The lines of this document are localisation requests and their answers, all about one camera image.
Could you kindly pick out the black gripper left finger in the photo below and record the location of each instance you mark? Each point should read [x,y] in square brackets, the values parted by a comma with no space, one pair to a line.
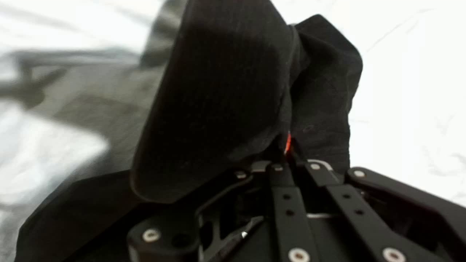
[247,214]

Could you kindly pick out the black cap with small logo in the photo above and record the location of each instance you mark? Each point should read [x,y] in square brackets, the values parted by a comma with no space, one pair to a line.
[241,86]

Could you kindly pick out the light blue bed sheet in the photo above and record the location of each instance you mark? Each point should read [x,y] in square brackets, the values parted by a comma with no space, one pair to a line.
[78,77]

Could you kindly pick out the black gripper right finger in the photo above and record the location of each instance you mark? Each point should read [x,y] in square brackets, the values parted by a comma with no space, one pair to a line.
[394,221]

